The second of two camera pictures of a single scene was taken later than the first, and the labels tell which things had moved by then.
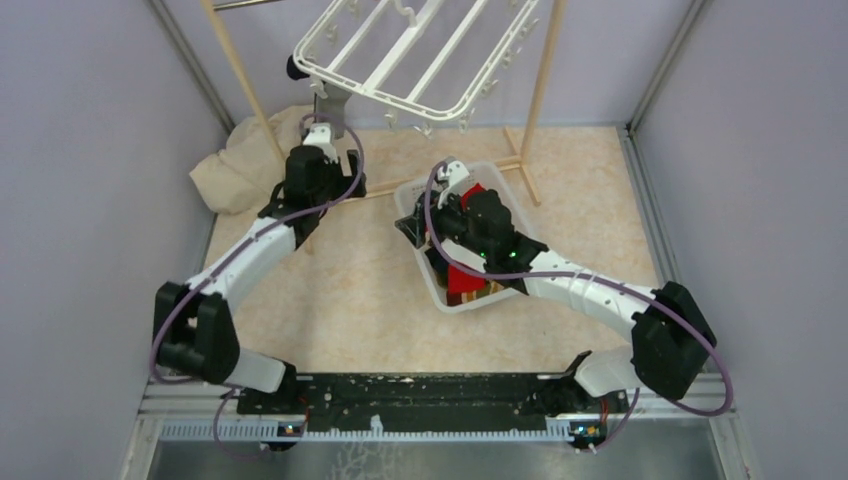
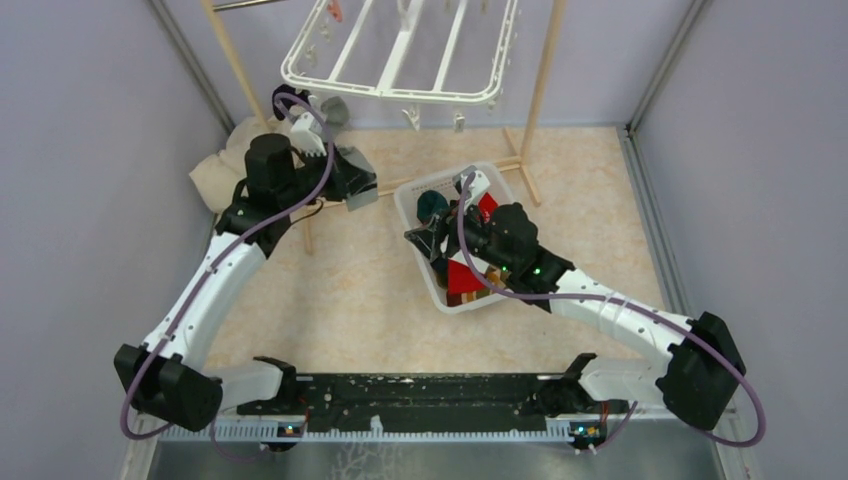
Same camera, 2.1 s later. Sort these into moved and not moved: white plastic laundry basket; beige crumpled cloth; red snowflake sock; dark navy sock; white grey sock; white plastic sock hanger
Moved: red snowflake sock; white grey sock; white plastic sock hanger; dark navy sock
Not moved: beige crumpled cloth; white plastic laundry basket
